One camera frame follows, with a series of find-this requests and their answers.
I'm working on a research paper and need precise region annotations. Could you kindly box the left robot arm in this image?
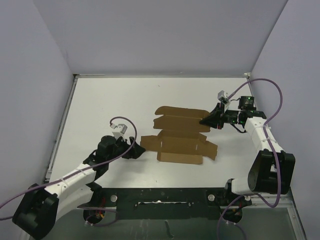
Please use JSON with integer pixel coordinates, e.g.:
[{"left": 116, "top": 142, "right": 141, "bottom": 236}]
[{"left": 12, "top": 135, "right": 146, "bottom": 240}]

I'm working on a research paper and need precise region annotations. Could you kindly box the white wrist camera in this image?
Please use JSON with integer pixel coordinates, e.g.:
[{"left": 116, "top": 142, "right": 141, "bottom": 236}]
[
  {"left": 217, "top": 90, "right": 230, "bottom": 107},
  {"left": 110, "top": 123, "right": 128, "bottom": 141}
]

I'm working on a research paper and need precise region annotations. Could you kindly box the brown cardboard box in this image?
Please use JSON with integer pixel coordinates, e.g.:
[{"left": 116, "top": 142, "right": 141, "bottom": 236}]
[{"left": 140, "top": 106, "right": 218, "bottom": 165}]

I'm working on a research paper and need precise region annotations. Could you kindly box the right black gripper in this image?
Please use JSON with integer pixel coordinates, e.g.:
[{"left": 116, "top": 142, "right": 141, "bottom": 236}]
[{"left": 199, "top": 102, "right": 241, "bottom": 130}]

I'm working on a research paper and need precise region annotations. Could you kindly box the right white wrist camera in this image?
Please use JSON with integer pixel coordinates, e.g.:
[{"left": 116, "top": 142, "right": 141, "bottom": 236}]
[{"left": 217, "top": 90, "right": 230, "bottom": 107}]

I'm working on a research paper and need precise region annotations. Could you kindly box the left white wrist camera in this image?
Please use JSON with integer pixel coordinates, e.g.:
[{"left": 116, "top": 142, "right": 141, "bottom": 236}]
[{"left": 110, "top": 123, "right": 128, "bottom": 141}]

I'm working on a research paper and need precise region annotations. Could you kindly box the aluminium table frame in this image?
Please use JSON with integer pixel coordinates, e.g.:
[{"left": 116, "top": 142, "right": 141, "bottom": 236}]
[{"left": 14, "top": 71, "right": 307, "bottom": 240}]

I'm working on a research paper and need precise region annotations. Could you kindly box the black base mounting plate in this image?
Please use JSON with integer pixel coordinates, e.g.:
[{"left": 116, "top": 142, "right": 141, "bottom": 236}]
[{"left": 82, "top": 187, "right": 252, "bottom": 224}]

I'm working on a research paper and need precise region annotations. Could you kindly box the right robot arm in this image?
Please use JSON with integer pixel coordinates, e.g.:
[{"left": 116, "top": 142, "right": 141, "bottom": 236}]
[{"left": 199, "top": 96, "right": 296, "bottom": 205}]

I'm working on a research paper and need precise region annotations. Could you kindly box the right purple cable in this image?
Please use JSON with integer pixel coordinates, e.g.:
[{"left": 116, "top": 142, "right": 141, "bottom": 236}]
[{"left": 216, "top": 78, "right": 285, "bottom": 240}]

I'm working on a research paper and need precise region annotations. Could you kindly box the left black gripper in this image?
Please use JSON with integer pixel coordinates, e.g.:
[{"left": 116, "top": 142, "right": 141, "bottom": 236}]
[{"left": 106, "top": 134, "right": 145, "bottom": 163}]

